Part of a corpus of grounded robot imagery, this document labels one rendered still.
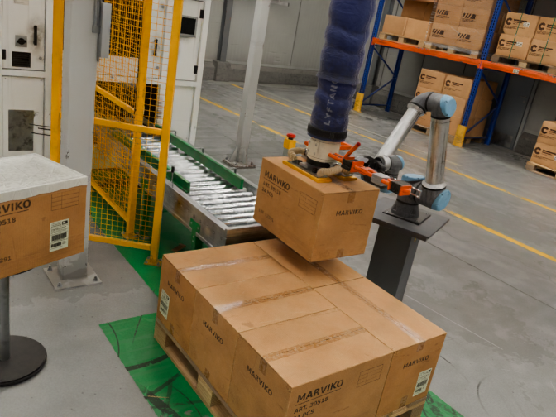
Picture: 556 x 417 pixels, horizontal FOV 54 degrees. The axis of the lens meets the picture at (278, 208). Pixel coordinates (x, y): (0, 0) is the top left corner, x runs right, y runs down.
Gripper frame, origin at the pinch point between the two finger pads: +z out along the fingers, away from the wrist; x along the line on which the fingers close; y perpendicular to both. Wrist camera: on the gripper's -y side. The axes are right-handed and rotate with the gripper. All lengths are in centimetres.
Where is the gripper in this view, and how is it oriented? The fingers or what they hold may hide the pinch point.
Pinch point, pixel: (356, 165)
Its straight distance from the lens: 291.3
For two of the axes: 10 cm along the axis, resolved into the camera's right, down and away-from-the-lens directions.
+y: -5.8, -3.8, 7.2
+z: -8.0, 0.8, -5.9
